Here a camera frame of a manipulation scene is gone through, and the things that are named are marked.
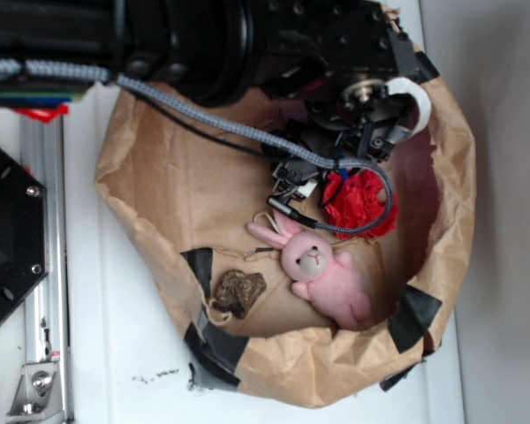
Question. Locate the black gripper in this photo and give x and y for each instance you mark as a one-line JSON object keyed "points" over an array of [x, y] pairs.
{"points": [[359, 76]]}

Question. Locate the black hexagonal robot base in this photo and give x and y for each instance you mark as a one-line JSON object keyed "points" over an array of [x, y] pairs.
{"points": [[22, 235]]}

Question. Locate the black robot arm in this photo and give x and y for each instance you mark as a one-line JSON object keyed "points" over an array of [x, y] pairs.
{"points": [[193, 61]]}

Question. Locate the crumpled red paper ball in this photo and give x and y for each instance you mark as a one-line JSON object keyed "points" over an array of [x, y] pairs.
{"points": [[354, 200]]}

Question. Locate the pink plush bunny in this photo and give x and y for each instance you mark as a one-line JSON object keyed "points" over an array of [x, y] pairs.
{"points": [[329, 281]]}

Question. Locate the brown paper bag bin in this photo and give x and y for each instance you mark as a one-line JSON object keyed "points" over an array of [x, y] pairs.
{"points": [[185, 197]]}

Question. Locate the brown rock with string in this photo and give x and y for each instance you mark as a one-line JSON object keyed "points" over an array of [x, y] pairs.
{"points": [[233, 296]]}

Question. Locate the aluminium extrusion rail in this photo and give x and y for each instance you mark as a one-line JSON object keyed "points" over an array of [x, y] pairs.
{"points": [[46, 307]]}

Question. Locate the metal corner bracket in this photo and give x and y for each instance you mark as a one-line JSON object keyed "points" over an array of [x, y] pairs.
{"points": [[37, 396]]}

